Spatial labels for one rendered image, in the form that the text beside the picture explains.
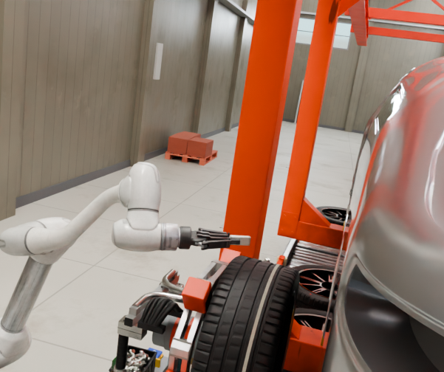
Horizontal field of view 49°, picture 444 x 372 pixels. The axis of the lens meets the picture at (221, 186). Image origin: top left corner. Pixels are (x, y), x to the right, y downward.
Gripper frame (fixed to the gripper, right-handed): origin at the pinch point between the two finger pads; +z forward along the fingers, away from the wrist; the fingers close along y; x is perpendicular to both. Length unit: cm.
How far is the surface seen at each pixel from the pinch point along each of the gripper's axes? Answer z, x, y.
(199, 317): -12.6, -21.7, 12.6
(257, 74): 11, 49, -58
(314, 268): 96, -93, -162
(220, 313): -7.0, -16.3, 18.3
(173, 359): -20.1, -33.0, 18.8
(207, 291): -10.8, -11.9, 13.3
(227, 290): -4.3, -12.1, 11.7
